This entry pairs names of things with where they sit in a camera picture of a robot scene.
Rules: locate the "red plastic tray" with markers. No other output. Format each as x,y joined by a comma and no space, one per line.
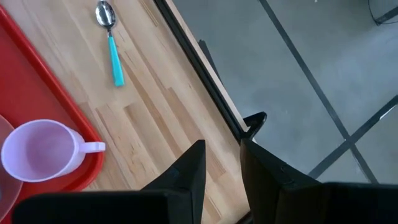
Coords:
25,87

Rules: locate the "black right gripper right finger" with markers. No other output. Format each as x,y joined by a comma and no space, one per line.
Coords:
295,202

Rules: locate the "coral pink plate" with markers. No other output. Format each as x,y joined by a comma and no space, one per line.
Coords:
7,189

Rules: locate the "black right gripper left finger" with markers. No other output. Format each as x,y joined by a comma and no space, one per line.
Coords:
155,205

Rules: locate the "black loop bracket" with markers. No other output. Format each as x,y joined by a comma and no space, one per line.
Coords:
259,119

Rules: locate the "black aluminium table frame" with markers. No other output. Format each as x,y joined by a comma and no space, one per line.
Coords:
199,67

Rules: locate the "lilac ribbed mug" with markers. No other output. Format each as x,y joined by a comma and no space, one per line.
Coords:
40,152

